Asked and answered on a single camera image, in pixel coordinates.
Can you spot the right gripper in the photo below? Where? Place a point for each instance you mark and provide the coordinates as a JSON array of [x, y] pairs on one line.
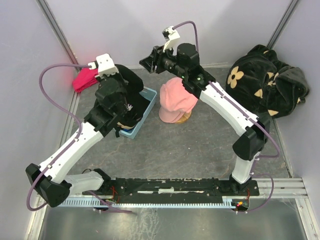
[[157, 55]]

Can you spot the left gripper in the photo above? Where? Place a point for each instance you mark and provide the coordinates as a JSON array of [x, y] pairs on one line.
[[116, 75]]

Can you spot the black baseball cap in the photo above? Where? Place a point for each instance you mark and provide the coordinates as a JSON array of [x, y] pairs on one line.
[[135, 103]]

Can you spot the blue perforated plastic basket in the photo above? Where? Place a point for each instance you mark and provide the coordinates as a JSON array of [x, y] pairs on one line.
[[151, 96]]

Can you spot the black and tan hat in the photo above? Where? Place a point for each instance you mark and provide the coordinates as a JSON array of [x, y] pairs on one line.
[[123, 126]]

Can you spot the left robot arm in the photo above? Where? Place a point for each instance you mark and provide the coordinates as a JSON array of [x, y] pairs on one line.
[[50, 179]]

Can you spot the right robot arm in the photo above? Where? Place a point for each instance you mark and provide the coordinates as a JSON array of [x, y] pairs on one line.
[[252, 131]]

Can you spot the magenta cloth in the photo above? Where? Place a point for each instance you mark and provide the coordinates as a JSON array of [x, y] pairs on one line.
[[85, 79]]

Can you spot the wooden hat stand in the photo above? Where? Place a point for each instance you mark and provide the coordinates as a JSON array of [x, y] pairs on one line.
[[183, 118]]

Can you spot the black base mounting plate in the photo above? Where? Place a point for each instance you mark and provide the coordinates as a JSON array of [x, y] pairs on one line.
[[175, 190]]

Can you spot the black floral plush blanket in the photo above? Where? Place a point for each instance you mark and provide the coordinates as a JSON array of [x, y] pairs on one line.
[[261, 83]]

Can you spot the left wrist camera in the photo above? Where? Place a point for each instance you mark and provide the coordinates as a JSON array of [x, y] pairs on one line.
[[104, 65]]

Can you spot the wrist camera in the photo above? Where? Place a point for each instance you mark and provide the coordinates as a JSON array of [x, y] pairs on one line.
[[104, 65], [171, 37]]

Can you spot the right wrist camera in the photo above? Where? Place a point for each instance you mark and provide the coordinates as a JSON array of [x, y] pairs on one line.
[[171, 37]]

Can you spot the left corner aluminium post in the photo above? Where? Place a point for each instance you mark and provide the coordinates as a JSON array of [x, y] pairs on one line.
[[48, 13]]

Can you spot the corner aluminium post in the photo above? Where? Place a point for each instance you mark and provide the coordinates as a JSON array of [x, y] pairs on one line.
[[288, 13], [48, 13]]

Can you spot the right corner aluminium post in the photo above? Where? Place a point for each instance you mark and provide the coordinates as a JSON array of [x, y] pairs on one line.
[[288, 13]]

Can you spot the aluminium rail frame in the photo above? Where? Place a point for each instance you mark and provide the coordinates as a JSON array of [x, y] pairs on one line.
[[282, 186]]

